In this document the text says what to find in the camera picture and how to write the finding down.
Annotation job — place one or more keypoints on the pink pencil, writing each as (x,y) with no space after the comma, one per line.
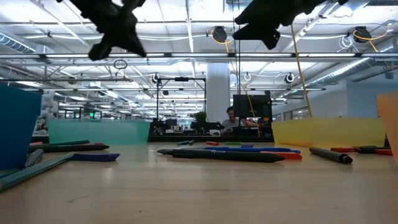
(35,143)

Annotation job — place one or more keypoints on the white column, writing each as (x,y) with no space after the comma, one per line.
(217,93)

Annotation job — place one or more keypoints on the black monitor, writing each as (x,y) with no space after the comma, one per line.
(252,105)

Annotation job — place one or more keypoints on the orange translucent plastic bin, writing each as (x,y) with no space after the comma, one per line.
(390,118)

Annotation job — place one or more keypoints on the blue pen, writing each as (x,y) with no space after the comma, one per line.
(248,149)

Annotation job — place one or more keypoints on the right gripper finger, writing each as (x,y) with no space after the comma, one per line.
(252,17)
(264,35)

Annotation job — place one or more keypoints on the black pen white print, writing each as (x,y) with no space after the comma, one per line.
(224,155)

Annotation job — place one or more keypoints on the black rig frame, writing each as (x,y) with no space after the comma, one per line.
(181,79)

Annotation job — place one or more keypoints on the black pen silver rings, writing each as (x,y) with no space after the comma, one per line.
(68,148)

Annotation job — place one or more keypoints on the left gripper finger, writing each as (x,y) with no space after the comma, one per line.
(101,49)
(135,43)

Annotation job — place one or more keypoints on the white robot figure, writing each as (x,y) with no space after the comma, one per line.
(48,104)

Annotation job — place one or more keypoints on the yellow translucent plastic bin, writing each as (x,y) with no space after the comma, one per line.
(326,132)

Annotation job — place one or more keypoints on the dark red crayon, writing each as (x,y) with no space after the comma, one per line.
(212,143)

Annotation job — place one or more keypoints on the blue pencil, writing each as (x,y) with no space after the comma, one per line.
(183,142)

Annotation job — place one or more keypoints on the green eraser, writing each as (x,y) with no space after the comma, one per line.
(233,143)

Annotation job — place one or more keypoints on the teal translucent plastic bin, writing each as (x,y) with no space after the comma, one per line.
(99,132)

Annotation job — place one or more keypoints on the green plant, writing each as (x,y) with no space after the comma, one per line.
(199,116)

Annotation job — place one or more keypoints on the person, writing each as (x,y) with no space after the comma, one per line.
(231,121)

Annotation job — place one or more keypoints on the blue plastic bin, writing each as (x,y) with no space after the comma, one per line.
(17,124)

